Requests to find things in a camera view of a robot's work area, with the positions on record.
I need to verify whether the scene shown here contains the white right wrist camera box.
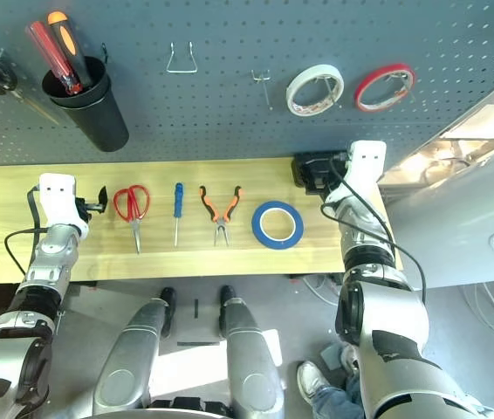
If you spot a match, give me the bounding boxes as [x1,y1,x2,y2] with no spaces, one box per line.
[325,140,387,206]

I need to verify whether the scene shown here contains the red clear handled screwdriver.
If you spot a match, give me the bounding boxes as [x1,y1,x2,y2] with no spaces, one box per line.
[25,20,83,95]

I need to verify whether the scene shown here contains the blue jeans leg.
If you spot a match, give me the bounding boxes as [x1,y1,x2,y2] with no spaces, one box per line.
[310,374,366,419]

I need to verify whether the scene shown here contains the blue tape roll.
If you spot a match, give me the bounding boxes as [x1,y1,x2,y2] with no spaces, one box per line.
[250,200,305,251]

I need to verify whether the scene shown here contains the white tape roll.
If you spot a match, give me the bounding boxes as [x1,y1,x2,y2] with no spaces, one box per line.
[285,64,345,117]

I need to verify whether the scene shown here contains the silver robot leg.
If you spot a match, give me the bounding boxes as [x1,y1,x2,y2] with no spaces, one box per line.
[93,286,177,416]
[218,285,286,416]

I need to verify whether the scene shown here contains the black tool case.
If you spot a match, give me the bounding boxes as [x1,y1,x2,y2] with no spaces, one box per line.
[292,151,353,196]

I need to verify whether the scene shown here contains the silver left robot leg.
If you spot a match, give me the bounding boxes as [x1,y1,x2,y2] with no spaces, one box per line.
[93,286,177,416]

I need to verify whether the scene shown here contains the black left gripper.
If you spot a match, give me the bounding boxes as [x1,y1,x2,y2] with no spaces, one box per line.
[74,185,110,219]

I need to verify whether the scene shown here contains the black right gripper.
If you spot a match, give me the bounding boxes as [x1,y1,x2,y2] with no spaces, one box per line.
[310,157,348,196]

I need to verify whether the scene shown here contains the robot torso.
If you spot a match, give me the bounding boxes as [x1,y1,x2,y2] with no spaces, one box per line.
[98,395,283,419]

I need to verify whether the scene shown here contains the black tool cup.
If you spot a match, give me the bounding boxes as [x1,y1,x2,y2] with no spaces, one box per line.
[40,55,131,154]

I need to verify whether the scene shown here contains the grey foot pedal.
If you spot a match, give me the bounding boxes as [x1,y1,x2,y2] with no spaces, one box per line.
[319,342,348,370]

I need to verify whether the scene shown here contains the red tape roll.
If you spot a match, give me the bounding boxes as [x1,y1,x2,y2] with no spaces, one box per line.
[353,63,416,114]

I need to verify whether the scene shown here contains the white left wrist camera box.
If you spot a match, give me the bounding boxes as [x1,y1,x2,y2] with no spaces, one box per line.
[37,173,89,239]

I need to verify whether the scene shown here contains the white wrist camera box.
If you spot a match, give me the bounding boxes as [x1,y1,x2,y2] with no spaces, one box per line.
[325,140,387,206]
[37,173,89,239]

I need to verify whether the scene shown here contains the grey pegboard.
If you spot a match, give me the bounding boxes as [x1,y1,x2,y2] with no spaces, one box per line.
[0,0,494,169]

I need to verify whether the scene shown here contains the white sneaker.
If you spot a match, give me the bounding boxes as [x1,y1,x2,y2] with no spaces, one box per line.
[296,361,333,409]

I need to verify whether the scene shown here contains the wire pliers holder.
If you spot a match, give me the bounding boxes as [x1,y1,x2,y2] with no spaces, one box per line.
[166,41,199,74]

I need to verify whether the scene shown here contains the blue handled screwdriver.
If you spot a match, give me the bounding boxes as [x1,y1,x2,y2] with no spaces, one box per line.
[172,182,185,249]

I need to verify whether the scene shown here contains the red handled scissors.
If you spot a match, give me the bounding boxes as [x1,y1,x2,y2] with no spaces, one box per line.
[113,184,151,255]

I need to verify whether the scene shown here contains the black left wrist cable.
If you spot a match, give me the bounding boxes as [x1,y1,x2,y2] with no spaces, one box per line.
[4,185,50,278]

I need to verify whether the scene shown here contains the orange black pliers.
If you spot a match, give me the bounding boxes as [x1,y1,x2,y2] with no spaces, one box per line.
[198,185,245,248]

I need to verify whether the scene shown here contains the silver right robot leg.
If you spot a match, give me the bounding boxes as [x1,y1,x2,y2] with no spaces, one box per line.
[218,285,286,416]

